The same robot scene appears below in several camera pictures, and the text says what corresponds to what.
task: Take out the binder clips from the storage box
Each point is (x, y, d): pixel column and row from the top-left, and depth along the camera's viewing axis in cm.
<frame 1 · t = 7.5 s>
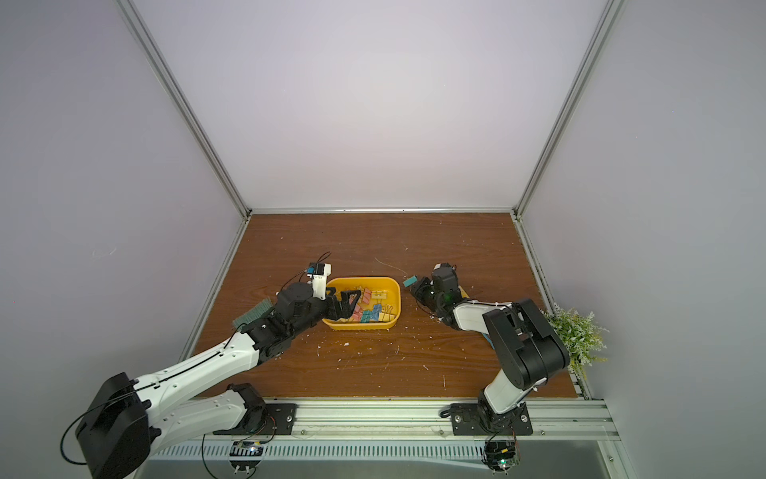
left hand: (352, 291, 79), fingers open
right hand: (411, 280, 93), fingers closed
yellow plastic storage box: (379, 304, 95), on the table
small potted green plant: (583, 333, 71), point 18 cm above the table

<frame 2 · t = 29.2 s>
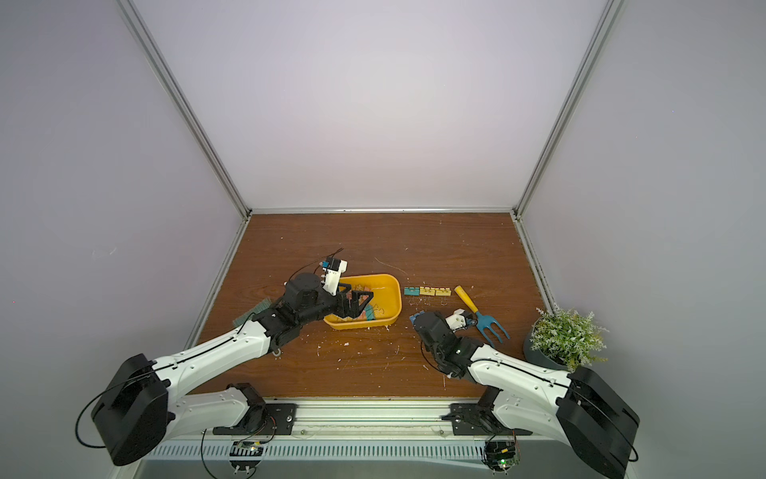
left hand: (364, 291, 78), fingers open
right hand: (417, 308, 84), fingers closed
yellow handled garden fork: (487, 321, 89), point 3 cm above the table
teal binder clip: (412, 290, 95), point 3 cm above the table
yellow binder clip: (427, 290, 97), point 2 cm above the table
yellow binder clip 2: (442, 291, 96), point 2 cm above the table
the other named things where they were.

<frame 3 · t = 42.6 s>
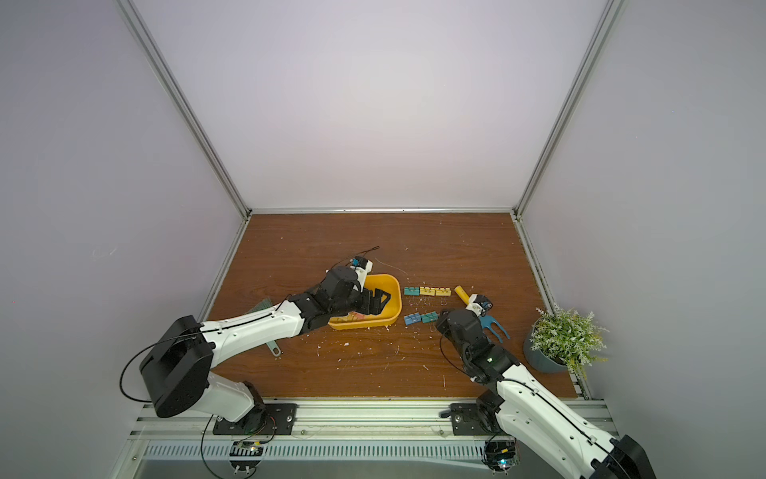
left hand: (384, 294, 82), fingers open
right hand: (441, 308, 82), fingers open
teal binder clip 2: (428, 317, 91), point 2 cm above the table
the other named things where they were.

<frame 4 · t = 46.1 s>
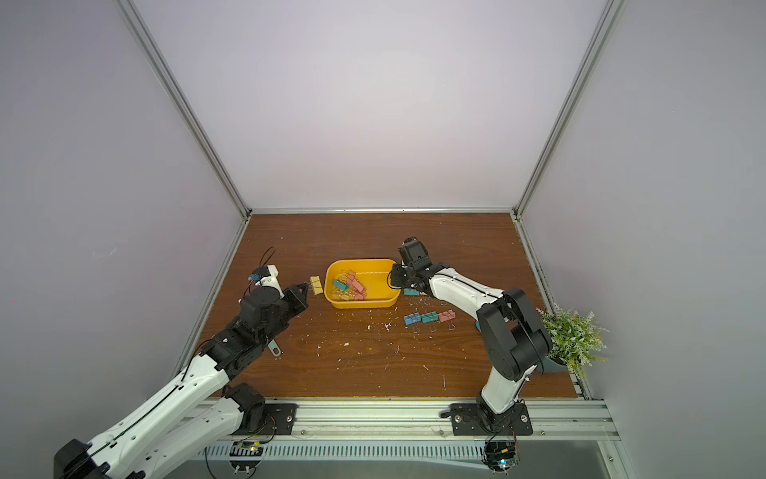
left hand: (313, 283, 77), fingers closed
right hand: (395, 269, 92), fingers open
yellow plastic storage box: (373, 274, 103), on the table
yellow binder clip in box: (317, 286, 82), point 16 cm above the table
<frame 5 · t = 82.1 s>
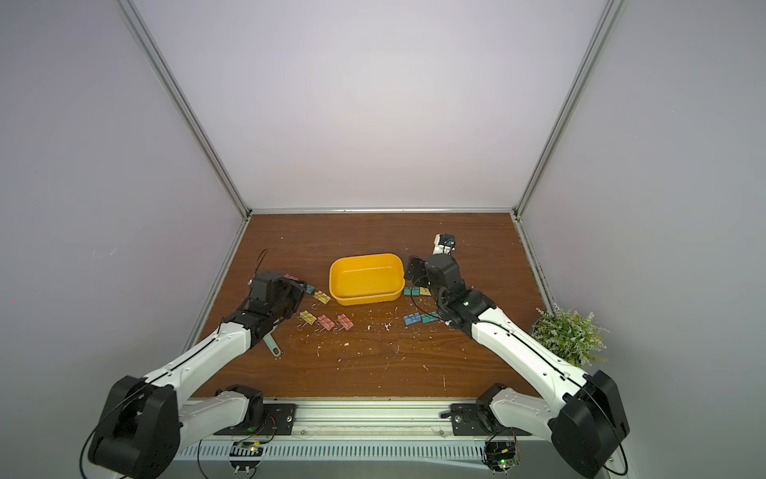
left hand: (310, 281, 87), fingers open
right hand: (423, 255, 78), fingers open
yellow binder clip in box: (307, 316, 92), point 2 cm above the table
yellow binder clip bottom: (322, 297, 95), point 2 cm above the table
pink binder clip: (325, 322, 90), point 3 cm above the table
pink binder clip 2: (344, 321, 90), point 3 cm above the table
